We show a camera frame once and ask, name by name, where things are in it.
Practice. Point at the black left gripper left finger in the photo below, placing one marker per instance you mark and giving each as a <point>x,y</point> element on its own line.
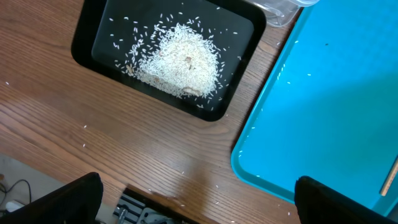
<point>76,203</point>

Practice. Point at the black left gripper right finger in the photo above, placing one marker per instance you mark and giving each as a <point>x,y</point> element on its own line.
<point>319,204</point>

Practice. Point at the wooden chopstick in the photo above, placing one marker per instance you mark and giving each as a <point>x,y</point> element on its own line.
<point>390,178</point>

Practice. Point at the pile of white rice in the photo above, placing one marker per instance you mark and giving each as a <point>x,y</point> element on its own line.
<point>184,56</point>

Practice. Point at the black food waste tray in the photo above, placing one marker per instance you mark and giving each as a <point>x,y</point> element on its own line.
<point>87,51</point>

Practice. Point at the clear plastic waste bin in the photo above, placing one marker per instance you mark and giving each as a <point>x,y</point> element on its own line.
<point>280,12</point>

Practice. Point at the teal serving tray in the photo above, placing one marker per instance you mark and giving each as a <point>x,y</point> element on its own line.
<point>329,107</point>

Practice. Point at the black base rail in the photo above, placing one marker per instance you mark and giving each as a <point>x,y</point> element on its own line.
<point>135,208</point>

